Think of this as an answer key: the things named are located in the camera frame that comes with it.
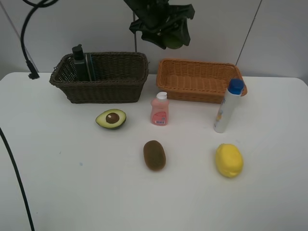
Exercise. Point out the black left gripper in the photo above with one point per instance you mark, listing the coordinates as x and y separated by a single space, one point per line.
156 16

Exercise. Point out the dark green lime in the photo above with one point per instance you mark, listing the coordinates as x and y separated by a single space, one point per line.
172 41

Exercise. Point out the black felt eraser block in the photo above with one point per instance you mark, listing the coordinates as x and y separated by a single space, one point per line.
90 67

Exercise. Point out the pink lotion bottle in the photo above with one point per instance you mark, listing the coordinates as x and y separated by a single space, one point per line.
160 109

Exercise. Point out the white bottle blue cap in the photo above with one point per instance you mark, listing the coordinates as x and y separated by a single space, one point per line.
228 104

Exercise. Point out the dark green pump bottle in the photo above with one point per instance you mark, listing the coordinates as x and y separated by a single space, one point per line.
79 63

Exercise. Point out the halved avocado with pit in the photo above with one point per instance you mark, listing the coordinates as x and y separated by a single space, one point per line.
111 119

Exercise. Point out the brown kiwi fruit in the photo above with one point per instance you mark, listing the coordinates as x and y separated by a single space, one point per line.
154 155

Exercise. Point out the yellow lemon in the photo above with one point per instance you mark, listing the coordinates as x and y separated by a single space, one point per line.
229 161

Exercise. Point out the orange wicker basket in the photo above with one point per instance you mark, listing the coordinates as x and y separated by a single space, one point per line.
195 81

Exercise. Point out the dark brown wicker basket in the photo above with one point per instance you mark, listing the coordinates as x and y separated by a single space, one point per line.
120 77

